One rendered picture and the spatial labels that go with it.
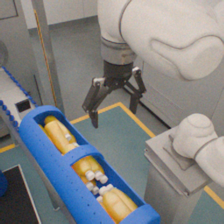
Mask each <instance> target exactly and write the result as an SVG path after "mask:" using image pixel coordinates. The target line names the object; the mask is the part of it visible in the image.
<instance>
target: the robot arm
mask: <svg viewBox="0 0 224 224"><path fill-rule="evenodd" d="M97 4H98V17H99V24H100V28H101V57H102V59H103V72H104V74H103V77H102V78H100V79H97V78H96V77H93V78H92V85H91V86H90V90H89V92H88V94H87V96H86V98H85V100H84V102H83V104H82V108H83V109H84V111H85V112H86V113H89V117H90V119H91V123H92V124H93V126H94V127H95V129H97V128H98V110H97V108H98V107H99V106H100V105H101V103H102V101H103V100H104V98H105V97H106V96H107V95H109V94H110V93H111V92H112V91H113V90H116V89H119V88H123V87H124V86H125V85H126V86H128V87H129V88H130V89H131V90H132V91H133V92H132V93H131V98H130V104H129V109H130V110H131V112H132V113H133V114H136V113H137V107H138V103H139V98H142V97H143V95H141V94H143V93H146V92H147V90H146V87H145V85H144V83H143V80H142V78H141V70H140V69H139V68H138V67H137V66H134V67H133V64H134V61H135V60H136V59H137V56H138V57H139V58H140V59H142V60H143V61H145V62H146V63H147V64H148V65H149V66H151V67H152V68H153V69H154V70H156V71H158V72H160V73H161V74H163V75H165V76H167V77H168V78H172V79H174V80H177V81H182V82H195V81H198V80H200V79H202V78H204V77H206V76H208V75H209V74H210V73H212V72H213V71H214V70H215V69H216V68H217V66H218V65H219V64H220V63H221V59H222V57H223V53H224V1H221V2H219V3H218V4H217V5H216V6H215V7H214V8H213V9H212V8H211V7H210V6H209V5H207V4H204V3H198V2H194V1H192V0H98V2H97ZM132 75H133V76H134V78H135V80H136V82H137V85H138V86H139V89H137V88H135V87H134V86H133V85H131V84H130V83H129V79H130V77H131V76H132ZM106 86H108V87H109V89H107V88H106ZM100 88H101V89H100ZM168 136H169V138H170V140H171V143H168V144H165V145H163V149H164V150H166V151H167V152H168V154H169V155H170V156H171V157H172V158H173V160H174V161H175V162H176V163H177V164H178V165H179V166H180V169H181V170H183V171H186V170H187V168H188V167H190V166H193V165H195V164H197V163H198V164H199V166H200V167H201V168H202V169H203V170H204V171H205V173H206V174H207V175H208V176H209V177H210V178H211V179H212V180H213V181H214V182H215V183H216V184H218V185H219V186H221V187H222V188H224V136H223V137H220V138H218V136H217V134H216V132H215V131H214V125H213V123H212V122H211V121H210V119H209V118H208V117H206V116H204V115H202V114H192V115H190V116H188V117H187V118H185V119H184V120H183V121H182V122H181V123H180V125H179V126H178V129H177V131H176V134H175V135H174V134H172V133H171V134H170V135H168Z"/></svg>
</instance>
